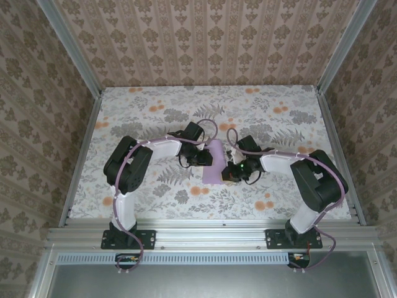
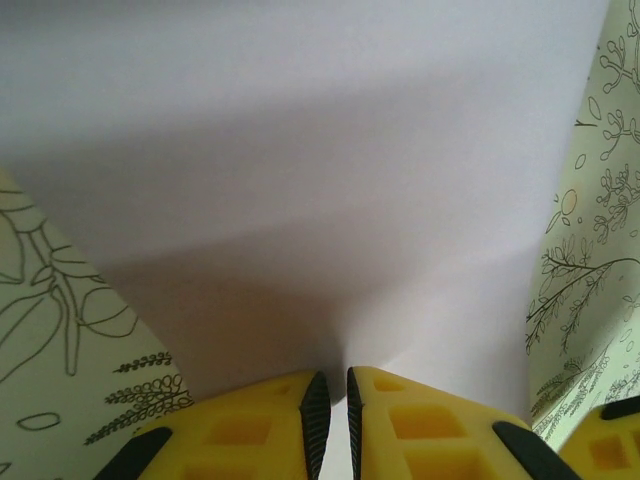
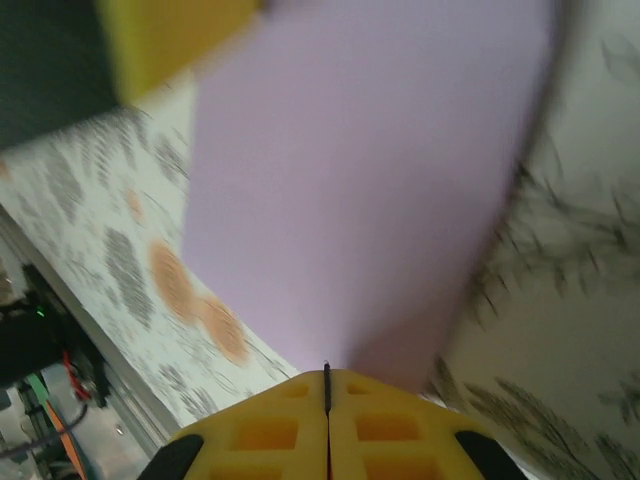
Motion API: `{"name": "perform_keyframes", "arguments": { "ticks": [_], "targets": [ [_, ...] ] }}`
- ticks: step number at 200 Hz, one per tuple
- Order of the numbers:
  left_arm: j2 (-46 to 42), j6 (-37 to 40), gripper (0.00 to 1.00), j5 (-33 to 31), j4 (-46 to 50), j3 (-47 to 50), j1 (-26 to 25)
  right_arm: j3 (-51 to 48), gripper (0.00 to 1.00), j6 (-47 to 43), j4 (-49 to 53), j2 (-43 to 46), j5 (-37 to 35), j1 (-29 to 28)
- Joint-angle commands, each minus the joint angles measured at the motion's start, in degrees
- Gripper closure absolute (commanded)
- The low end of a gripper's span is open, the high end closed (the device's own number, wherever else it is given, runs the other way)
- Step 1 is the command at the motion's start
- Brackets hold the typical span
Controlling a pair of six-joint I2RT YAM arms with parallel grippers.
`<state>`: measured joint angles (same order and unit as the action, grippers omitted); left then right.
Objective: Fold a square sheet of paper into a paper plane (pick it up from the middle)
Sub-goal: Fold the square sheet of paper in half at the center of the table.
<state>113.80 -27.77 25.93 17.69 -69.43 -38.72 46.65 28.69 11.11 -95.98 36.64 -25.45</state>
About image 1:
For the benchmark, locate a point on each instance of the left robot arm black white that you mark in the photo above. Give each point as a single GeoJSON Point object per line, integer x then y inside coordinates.
{"type": "Point", "coordinates": [130, 174]}

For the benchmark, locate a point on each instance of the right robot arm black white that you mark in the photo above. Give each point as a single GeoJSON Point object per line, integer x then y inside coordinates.
{"type": "Point", "coordinates": [319, 183]}

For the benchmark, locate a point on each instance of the grey metal sheet panel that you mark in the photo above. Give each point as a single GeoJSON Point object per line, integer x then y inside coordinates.
{"type": "Point", "coordinates": [211, 282]}

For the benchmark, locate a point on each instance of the floral tablecloth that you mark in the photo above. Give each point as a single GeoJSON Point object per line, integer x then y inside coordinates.
{"type": "Point", "coordinates": [155, 102]}

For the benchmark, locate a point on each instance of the black connector module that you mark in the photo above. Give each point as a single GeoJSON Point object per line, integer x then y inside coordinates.
{"type": "Point", "coordinates": [125, 262]}
{"type": "Point", "coordinates": [299, 262]}

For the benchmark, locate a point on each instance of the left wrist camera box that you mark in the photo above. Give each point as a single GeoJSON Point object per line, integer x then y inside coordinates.
{"type": "Point", "coordinates": [193, 130]}

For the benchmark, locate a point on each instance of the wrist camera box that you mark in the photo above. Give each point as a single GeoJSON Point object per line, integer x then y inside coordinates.
{"type": "Point", "coordinates": [248, 143]}
{"type": "Point", "coordinates": [193, 130]}

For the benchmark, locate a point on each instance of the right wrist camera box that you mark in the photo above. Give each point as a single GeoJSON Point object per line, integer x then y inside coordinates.
{"type": "Point", "coordinates": [248, 143]}

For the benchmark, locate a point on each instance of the aluminium frame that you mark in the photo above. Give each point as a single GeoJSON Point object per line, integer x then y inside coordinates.
{"type": "Point", "coordinates": [211, 231]}

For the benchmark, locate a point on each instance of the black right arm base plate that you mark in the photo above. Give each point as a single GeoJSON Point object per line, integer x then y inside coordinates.
{"type": "Point", "coordinates": [274, 239]}

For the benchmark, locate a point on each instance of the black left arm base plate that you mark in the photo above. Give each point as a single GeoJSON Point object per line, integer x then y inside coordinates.
{"type": "Point", "coordinates": [145, 239]}

